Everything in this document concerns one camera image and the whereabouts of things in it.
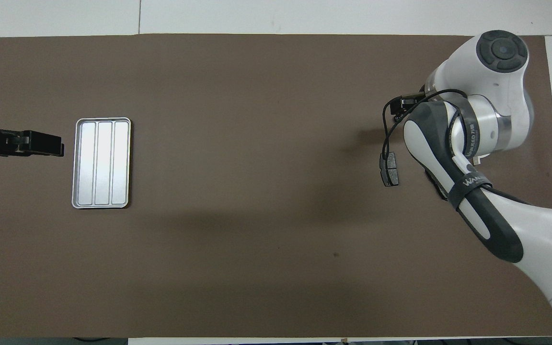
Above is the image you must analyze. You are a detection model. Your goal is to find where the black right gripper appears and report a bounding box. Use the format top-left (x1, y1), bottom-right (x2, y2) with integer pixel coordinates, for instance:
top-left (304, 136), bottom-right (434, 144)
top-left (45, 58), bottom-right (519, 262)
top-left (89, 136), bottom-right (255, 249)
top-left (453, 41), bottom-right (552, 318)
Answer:
top-left (391, 85), bottom-right (433, 115)

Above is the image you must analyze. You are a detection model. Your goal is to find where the silver metal tray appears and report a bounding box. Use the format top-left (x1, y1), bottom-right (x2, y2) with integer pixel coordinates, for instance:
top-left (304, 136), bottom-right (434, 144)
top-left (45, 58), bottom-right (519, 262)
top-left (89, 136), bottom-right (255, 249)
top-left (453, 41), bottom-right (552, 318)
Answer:
top-left (71, 117), bottom-right (132, 209)

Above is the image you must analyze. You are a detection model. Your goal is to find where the rectangular dark brake pad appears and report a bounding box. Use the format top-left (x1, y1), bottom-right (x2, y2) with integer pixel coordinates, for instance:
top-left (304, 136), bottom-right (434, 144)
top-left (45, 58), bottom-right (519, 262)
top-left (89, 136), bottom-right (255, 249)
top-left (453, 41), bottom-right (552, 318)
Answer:
top-left (379, 152), bottom-right (400, 187)

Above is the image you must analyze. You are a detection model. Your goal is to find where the curved dark brake pad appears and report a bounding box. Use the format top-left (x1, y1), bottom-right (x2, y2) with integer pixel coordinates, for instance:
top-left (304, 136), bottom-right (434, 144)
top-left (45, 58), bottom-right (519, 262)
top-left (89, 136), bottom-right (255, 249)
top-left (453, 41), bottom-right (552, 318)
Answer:
top-left (428, 169), bottom-right (450, 202)

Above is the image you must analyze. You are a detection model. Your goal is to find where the brown table mat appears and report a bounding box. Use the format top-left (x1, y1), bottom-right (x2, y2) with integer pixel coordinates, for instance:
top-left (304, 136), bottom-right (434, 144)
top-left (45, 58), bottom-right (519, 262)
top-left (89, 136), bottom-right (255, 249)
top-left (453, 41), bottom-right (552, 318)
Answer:
top-left (0, 34), bottom-right (552, 338)

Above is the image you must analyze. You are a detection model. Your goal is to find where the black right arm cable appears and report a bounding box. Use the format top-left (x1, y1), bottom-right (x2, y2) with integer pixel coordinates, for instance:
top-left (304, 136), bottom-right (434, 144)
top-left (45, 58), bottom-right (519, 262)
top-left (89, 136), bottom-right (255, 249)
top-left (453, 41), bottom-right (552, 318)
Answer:
top-left (381, 89), bottom-right (529, 205)

